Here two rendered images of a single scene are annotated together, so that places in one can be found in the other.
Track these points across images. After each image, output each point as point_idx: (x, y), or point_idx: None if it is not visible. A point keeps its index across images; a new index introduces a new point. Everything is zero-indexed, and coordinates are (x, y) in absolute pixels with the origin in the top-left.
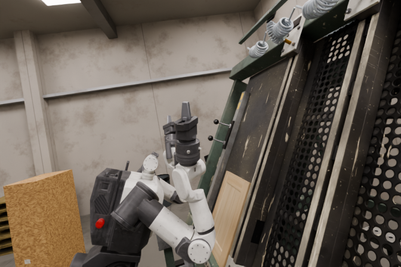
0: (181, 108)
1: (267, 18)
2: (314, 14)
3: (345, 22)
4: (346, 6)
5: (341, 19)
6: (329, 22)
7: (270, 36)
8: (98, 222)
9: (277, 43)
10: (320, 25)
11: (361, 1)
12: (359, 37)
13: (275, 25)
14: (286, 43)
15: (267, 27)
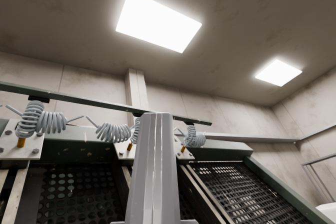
0: (171, 143)
1: (34, 94)
2: (113, 137)
3: (78, 161)
4: (98, 147)
5: (80, 155)
6: (70, 152)
7: (31, 118)
8: None
9: (19, 135)
10: (59, 149)
11: (129, 152)
12: (130, 178)
13: (51, 114)
14: (7, 143)
15: (34, 104)
